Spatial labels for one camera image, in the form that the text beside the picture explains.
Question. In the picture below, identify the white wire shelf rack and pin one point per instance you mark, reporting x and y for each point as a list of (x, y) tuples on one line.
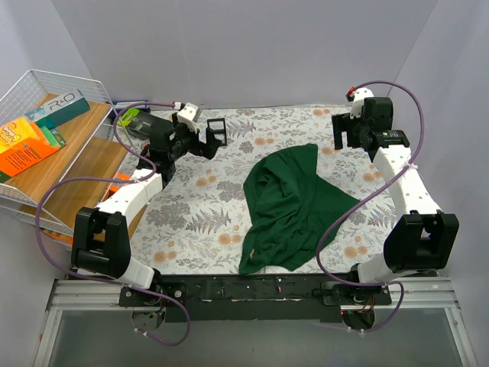
[(90, 150)]

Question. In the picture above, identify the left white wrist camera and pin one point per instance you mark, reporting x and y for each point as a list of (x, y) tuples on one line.
[(189, 115)]

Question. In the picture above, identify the dark green t-shirt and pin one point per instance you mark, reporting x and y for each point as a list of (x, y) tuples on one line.
[(290, 207)]

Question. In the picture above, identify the black green product box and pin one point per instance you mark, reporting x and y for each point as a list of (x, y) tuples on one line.
[(140, 124)]

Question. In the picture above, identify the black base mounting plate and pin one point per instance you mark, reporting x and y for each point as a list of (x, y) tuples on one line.
[(252, 297)]

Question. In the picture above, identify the teal R+O box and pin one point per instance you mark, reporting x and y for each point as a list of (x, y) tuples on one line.
[(59, 110)]

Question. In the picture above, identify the aluminium frame rail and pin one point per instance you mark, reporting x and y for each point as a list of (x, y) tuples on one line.
[(261, 320)]

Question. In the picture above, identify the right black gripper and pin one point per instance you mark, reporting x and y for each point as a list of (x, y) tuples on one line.
[(344, 128)]

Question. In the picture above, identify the floral patterned table mat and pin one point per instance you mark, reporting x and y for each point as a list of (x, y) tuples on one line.
[(197, 224)]

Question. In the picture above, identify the orange yellow sponge pack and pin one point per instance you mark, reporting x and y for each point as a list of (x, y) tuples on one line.
[(22, 146)]

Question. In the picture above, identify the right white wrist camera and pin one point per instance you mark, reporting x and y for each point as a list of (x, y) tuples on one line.
[(357, 96)]

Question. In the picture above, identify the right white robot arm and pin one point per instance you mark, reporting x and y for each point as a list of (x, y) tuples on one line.
[(424, 235)]

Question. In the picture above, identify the green sponge pack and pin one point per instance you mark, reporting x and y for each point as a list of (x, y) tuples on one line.
[(54, 138)]

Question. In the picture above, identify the purple white flat box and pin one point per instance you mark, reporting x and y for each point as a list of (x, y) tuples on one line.
[(137, 104)]

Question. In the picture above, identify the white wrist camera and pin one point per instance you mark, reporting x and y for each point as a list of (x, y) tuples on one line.
[(189, 115), (357, 96)]

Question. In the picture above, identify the orange box on lower shelf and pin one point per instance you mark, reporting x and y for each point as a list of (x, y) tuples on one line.
[(114, 187)]

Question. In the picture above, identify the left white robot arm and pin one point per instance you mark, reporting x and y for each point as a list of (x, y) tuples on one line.
[(101, 242)]

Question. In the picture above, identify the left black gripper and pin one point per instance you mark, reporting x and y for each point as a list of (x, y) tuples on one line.
[(208, 141)]

